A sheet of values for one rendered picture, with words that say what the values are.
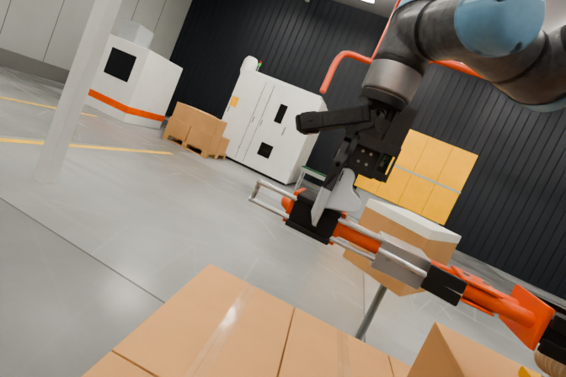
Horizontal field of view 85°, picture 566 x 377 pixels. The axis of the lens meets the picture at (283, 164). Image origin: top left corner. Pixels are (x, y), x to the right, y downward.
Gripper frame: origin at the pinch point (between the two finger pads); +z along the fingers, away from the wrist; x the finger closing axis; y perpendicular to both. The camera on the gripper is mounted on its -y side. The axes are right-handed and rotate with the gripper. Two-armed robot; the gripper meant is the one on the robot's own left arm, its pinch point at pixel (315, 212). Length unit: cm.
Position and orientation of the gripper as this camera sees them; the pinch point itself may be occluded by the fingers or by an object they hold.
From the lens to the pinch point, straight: 49.1
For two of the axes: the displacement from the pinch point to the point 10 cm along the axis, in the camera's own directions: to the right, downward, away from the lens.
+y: 8.9, 4.1, -2.0
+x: 2.2, 0.0, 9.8
